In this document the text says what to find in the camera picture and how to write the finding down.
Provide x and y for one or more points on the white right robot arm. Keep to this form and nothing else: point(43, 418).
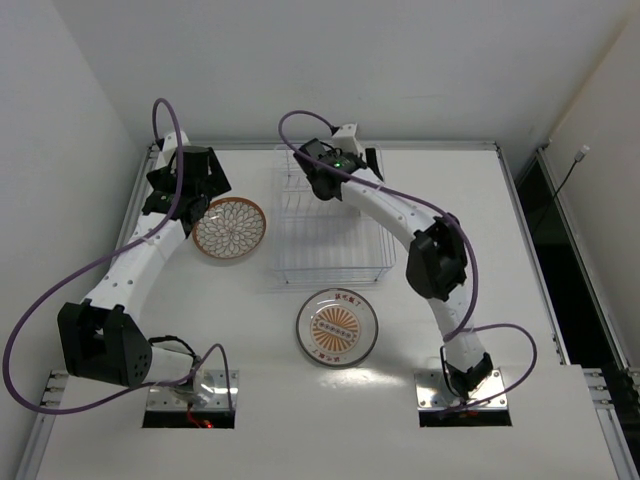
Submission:
point(438, 259)

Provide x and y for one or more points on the orange sunburst plate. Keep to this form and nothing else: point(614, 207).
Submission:
point(336, 328)

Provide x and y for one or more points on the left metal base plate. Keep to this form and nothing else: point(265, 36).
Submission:
point(210, 391)

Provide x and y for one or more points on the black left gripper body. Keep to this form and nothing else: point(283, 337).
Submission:
point(215, 176)

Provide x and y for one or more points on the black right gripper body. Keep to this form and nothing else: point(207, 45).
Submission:
point(373, 160)

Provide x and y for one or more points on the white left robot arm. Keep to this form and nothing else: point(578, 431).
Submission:
point(100, 336)

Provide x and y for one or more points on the clear wire dish rack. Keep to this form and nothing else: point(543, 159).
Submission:
point(322, 242)

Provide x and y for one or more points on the metal base plate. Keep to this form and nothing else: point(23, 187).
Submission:
point(210, 391)
point(433, 395)

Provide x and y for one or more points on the floral brown-rim plate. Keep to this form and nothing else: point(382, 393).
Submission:
point(231, 228)

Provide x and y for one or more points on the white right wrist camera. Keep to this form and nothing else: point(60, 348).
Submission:
point(345, 139)

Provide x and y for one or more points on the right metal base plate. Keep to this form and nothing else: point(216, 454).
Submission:
point(433, 395)

